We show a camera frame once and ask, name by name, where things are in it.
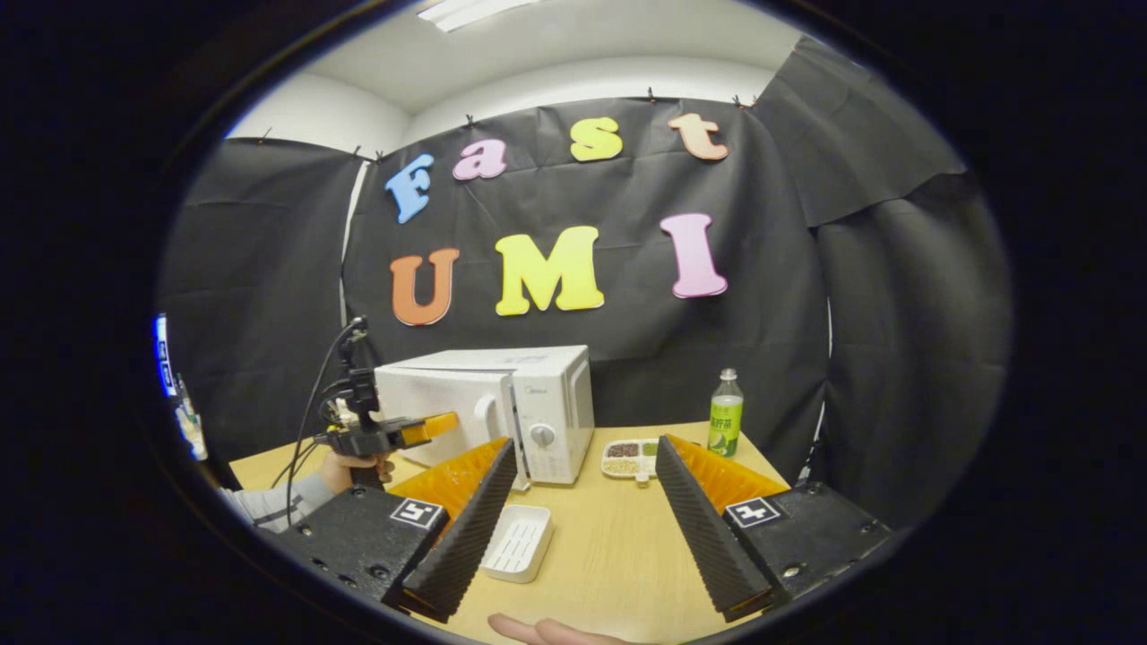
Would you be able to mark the black backdrop cloth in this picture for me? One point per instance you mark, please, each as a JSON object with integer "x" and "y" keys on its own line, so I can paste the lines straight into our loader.
{"x": 896, "y": 313}

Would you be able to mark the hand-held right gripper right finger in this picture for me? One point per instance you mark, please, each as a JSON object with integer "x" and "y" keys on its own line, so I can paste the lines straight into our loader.
{"x": 708, "y": 546}

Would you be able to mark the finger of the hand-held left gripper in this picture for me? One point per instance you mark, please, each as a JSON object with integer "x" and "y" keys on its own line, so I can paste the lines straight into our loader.
{"x": 428, "y": 426}

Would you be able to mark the white microwave oven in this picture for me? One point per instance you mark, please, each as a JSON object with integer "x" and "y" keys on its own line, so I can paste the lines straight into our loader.
{"x": 448, "y": 403}

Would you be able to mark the white divided snack dish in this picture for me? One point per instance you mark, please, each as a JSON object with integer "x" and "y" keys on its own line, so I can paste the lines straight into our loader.
{"x": 627, "y": 457}

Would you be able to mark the green drink bottle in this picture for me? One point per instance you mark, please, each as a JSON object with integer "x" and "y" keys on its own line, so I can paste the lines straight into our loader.
{"x": 726, "y": 421}

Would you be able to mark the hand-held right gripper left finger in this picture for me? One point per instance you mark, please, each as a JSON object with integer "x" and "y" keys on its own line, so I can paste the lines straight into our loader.
{"x": 466, "y": 546}

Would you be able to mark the white rectangular tray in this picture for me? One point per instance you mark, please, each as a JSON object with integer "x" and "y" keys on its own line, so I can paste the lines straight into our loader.
{"x": 518, "y": 542}

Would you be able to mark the long ceiling light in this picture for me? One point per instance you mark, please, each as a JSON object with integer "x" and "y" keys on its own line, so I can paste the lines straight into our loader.
{"x": 475, "y": 11}

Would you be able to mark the computer monitor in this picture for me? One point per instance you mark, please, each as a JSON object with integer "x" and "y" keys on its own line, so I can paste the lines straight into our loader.
{"x": 162, "y": 358}

